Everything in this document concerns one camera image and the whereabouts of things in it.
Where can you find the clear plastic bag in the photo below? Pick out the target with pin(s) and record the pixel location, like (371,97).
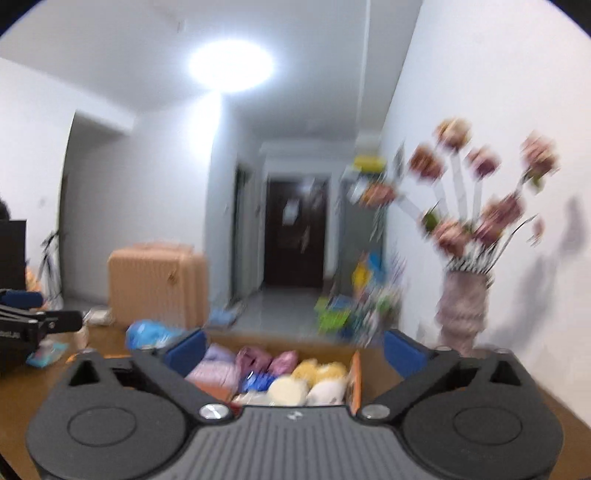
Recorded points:
(46,354)

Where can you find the pink textured vase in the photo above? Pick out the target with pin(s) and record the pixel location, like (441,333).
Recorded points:
(461,309)

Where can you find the blue tissue pack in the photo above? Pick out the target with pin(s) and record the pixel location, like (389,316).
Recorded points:
(256,382)

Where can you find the bunch of dried pink roses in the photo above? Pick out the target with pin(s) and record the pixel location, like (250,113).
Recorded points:
(461,230)

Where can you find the yellow plastic container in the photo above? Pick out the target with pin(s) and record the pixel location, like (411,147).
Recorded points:
(361,277)

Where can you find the dark wooden door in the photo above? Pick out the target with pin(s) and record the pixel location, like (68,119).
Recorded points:
(295,230)

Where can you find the blue wipes packet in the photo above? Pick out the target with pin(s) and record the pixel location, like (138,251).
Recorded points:
(152,336)

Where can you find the yellow black box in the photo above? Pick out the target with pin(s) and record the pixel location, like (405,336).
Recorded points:
(369,164)

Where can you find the grey refrigerator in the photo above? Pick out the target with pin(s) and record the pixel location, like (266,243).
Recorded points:
(362,221)

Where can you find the paper notice on door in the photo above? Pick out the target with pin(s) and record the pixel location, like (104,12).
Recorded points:
(291,213)

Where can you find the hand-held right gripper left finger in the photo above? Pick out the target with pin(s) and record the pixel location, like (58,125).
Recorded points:
(187,351)

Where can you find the round ceiling light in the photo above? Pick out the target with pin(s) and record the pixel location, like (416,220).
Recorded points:
(231,67)

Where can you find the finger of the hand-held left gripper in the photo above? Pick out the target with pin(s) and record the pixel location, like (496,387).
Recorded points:
(64,321)
(21,299)

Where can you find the pink satin bonnet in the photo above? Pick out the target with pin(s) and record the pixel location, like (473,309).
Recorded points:
(268,362)

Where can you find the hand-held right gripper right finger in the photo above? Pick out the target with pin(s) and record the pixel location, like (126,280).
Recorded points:
(402,351)

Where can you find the orange knitted item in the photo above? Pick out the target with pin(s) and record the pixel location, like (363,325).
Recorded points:
(33,279)

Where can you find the yellow white alpaca plush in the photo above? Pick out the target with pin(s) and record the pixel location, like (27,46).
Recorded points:
(323,374)

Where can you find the white round sponge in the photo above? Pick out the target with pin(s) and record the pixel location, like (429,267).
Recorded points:
(286,391)

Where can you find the black paper bag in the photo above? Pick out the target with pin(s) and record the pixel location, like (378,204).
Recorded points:
(11,256)

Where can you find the lavender fluffy cloth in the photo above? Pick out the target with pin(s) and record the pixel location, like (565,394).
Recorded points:
(214,367)

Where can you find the cups with stationery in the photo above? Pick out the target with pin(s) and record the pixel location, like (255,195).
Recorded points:
(364,304)

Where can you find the pink ribbed suitcase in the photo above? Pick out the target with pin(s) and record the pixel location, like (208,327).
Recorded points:
(157,286)

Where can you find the red cardboard box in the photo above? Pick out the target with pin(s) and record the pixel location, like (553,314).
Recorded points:
(353,383)

